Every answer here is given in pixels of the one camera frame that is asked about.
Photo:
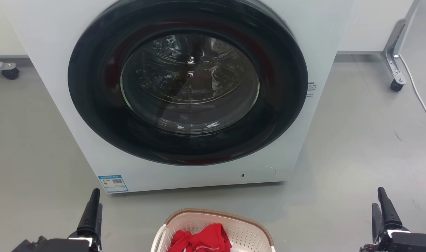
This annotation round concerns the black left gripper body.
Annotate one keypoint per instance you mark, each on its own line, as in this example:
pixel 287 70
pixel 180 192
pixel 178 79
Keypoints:
pixel 55 246

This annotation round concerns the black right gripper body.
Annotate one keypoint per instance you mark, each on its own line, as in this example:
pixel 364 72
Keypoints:
pixel 405 243

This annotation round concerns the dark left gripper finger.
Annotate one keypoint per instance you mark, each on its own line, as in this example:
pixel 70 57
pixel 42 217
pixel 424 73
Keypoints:
pixel 99 220
pixel 88 217

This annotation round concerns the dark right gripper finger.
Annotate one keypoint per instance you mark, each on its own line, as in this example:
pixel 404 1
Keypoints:
pixel 376 220
pixel 388 210

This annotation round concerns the cream plastic laundry basket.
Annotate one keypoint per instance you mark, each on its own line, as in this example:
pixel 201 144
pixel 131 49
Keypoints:
pixel 248 233

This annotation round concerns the blue energy label sticker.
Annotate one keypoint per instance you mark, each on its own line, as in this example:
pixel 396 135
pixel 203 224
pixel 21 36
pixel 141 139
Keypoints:
pixel 113 183

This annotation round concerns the red garment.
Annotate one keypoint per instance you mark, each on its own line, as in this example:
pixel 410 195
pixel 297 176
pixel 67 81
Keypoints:
pixel 205 239

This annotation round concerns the black round washer door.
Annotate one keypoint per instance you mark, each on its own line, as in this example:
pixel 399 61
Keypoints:
pixel 93 105

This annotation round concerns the white front-load washing machine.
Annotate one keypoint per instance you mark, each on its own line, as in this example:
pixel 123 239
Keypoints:
pixel 55 105

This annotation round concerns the black caster wheel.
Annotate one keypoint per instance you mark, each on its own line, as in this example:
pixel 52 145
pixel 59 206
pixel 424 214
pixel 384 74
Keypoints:
pixel 396 85
pixel 10 73

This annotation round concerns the white garment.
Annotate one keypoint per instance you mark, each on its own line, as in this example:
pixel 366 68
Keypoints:
pixel 236 250

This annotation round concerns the small text sticker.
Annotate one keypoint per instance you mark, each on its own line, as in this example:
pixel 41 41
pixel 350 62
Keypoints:
pixel 311 89

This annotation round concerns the tall grey metal caster leg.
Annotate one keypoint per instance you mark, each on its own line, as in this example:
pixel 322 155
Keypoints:
pixel 394 52

